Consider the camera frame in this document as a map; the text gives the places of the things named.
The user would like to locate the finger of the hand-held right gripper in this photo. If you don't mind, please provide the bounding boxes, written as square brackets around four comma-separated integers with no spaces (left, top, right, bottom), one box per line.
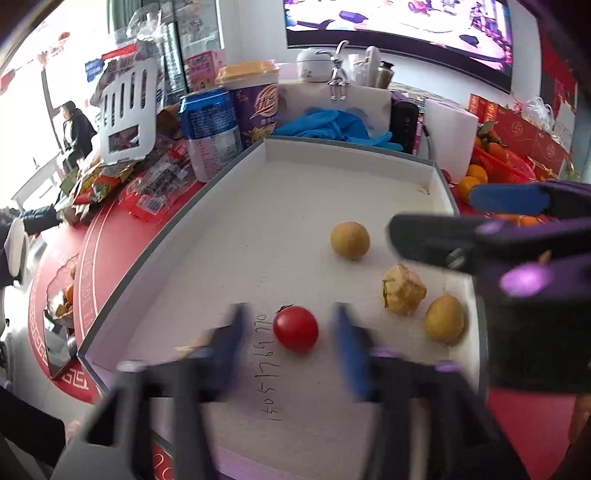
[389,213,591,274]
[468,180,591,217]

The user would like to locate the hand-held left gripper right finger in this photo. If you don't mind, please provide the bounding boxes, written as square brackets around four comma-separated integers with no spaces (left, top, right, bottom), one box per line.
[332,302,529,480]

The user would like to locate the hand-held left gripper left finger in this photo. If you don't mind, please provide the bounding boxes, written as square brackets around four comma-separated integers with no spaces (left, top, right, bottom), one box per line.
[51,302,250,480]

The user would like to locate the red plastic basket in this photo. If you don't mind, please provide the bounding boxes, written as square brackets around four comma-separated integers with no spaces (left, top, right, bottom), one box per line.
[471,138,537,185]

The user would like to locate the physalis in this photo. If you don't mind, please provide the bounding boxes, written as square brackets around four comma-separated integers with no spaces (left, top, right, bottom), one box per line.
[381,263,428,316]

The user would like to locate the cherry tomato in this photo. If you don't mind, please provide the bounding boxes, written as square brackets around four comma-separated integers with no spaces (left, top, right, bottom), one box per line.
[272,305,320,354]

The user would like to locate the longan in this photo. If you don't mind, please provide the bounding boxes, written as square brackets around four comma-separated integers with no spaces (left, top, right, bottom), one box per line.
[424,295,466,343]
[330,222,371,260]

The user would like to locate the white shallow cardboard box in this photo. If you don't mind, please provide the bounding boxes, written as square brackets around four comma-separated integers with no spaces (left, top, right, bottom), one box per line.
[76,136,490,480]

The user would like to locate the white paper towel roll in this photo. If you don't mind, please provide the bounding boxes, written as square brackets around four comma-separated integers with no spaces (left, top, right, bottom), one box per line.
[422,98,479,182]

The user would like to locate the black pouch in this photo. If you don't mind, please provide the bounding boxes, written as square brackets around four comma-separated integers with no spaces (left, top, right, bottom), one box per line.
[390,100,419,155]

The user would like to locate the white storage box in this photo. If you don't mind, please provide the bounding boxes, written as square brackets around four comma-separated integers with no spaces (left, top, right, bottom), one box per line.
[277,78,393,131]

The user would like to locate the blue rubber gloves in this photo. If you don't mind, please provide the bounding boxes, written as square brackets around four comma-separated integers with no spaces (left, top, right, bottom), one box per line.
[272,107,404,151]

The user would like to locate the pile of snack packets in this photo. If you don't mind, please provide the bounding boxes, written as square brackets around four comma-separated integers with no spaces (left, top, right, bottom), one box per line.
[60,138,197,225]

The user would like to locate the blue drink can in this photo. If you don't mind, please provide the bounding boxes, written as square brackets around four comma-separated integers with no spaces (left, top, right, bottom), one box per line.
[179,88,244,182]

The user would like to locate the purple cup with yellow lid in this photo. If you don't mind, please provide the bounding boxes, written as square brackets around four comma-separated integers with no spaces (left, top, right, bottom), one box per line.
[215,60,281,146]

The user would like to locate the white plastic basket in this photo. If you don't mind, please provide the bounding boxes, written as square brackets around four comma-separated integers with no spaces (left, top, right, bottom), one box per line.
[99,58,158,164]

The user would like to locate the pink box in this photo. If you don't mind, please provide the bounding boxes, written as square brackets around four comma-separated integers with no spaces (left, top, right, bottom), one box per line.
[186,51,227,92]

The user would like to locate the glass door cabinet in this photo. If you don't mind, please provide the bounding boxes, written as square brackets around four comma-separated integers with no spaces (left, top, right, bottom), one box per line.
[157,0,222,93]

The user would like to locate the red wall decoration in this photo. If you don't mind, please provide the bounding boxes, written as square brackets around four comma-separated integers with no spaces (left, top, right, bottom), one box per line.
[538,28,578,116]

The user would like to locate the wall television screen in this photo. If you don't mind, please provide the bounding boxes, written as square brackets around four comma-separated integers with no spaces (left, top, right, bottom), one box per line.
[283,0,514,90]

